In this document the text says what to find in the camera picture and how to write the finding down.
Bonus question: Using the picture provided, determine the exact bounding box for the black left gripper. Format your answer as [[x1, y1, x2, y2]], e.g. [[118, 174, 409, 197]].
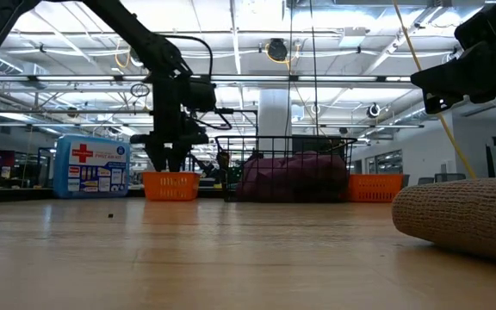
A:
[[128, 117, 211, 173]]

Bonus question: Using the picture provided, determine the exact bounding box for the maroon cloth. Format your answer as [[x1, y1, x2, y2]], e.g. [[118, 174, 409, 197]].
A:
[[235, 151, 349, 203]]

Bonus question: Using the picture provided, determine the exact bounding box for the orange plastic basket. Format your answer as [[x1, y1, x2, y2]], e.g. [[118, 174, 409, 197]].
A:
[[345, 173, 405, 203], [141, 170, 202, 202]]

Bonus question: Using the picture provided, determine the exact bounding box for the blue first aid kit box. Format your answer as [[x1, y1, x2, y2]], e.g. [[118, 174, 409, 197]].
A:
[[53, 133, 132, 200]]

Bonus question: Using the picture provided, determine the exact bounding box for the white building pillar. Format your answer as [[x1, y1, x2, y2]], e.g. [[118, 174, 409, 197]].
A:
[[258, 89, 292, 140]]

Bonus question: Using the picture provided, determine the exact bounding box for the tan elastic bandage roll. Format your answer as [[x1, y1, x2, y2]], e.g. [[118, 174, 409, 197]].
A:
[[391, 177, 496, 266]]

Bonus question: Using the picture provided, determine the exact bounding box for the long ceiling light strip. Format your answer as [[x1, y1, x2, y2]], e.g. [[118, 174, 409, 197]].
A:
[[0, 74, 412, 84]]

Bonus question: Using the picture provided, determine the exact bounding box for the yellow hanging cable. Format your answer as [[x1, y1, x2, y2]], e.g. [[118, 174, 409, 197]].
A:
[[392, 0, 477, 180]]

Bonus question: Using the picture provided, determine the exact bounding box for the black wire basket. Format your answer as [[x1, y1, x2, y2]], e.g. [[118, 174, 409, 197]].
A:
[[214, 135, 358, 203]]

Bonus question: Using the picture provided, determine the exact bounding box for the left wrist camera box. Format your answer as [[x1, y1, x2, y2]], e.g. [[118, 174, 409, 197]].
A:
[[183, 79, 218, 114]]

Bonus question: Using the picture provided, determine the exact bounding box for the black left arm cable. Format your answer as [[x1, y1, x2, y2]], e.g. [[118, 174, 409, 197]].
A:
[[161, 34, 234, 130]]

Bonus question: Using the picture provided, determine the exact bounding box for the thin black hanging cable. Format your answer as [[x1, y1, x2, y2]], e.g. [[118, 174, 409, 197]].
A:
[[288, 0, 295, 139], [308, 0, 319, 137]]

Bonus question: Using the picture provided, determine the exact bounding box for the black ceiling cable reel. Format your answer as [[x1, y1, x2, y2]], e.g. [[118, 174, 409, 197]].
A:
[[267, 38, 289, 63]]

